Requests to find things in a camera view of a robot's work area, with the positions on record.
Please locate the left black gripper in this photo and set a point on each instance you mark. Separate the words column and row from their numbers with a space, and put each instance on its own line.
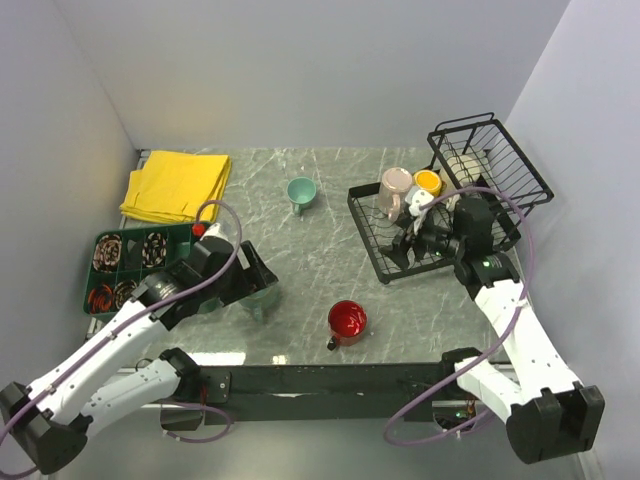
column 251, row 279

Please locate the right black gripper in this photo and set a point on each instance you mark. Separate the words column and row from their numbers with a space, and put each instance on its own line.
column 399, row 248

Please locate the grey-green glazed mug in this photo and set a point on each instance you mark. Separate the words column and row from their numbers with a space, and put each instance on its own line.
column 259, row 302

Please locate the pink mug dark interior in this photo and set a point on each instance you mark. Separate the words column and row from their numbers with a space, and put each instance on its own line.
column 394, row 185

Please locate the yellow mug black handle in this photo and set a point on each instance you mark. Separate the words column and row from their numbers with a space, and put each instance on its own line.
column 429, row 181

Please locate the cream floral mug green interior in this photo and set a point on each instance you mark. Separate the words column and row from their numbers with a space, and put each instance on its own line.
column 466, row 170

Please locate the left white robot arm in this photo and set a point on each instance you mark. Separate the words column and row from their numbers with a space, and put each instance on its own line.
column 53, row 417

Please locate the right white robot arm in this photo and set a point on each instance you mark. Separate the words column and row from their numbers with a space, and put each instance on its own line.
column 522, row 380

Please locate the small teal cup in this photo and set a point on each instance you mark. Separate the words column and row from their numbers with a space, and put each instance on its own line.
column 301, row 192

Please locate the green compartment tray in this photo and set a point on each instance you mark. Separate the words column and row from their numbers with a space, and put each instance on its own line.
column 179, row 245

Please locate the striped coil top middle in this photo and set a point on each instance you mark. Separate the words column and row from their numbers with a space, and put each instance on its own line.
column 154, row 250

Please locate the striped coil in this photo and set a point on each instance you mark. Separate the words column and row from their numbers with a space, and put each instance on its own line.
column 154, row 250
column 107, row 253

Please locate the black front base bar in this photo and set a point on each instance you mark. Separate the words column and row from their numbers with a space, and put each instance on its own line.
column 316, row 392

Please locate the yellow folded cloth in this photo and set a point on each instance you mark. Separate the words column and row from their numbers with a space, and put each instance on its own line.
column 172, row 186

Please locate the brown coil bottom middle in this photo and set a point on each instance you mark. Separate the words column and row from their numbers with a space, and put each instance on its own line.
column 122, row 292

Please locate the striped coil top left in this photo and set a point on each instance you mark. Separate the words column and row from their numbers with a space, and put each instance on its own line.
column 107, row 253

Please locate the orange black coil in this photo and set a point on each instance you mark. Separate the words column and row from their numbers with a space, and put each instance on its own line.
column 100, row 299

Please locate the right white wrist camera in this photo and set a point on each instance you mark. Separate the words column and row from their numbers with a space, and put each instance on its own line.
column 416, row 201

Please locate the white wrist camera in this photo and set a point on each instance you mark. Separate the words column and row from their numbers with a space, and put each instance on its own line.
column 416, row 201
column 202, row 231

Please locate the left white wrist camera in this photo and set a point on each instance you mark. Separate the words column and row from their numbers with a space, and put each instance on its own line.
column 202, row 231

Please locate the red mug black handle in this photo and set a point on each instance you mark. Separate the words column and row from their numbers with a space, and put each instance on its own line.
column 347, row 322

